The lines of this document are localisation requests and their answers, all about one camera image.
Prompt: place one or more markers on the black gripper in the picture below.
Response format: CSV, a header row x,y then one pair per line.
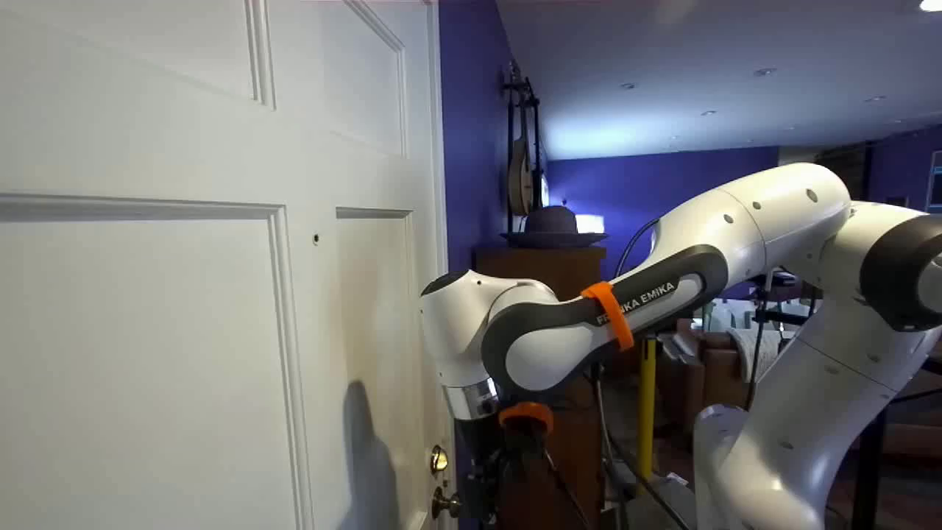
x,y
484,472

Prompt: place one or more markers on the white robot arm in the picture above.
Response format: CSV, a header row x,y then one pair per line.
x,y
503,342

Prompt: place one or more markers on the brass door knob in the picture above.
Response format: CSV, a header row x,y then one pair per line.
x,y
440,462

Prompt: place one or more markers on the white panelled door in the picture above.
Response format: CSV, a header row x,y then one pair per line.
x,y
213,228

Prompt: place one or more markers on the brown wooden cabinet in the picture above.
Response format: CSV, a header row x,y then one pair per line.
x,y
561,494

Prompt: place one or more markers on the yellow pole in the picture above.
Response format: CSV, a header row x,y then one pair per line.
x,y
644,409

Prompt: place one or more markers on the lit table lamp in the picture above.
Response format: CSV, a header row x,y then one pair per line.
x,y
589,226

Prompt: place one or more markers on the black wall rack with instrument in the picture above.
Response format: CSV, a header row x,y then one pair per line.
x,y
518,164

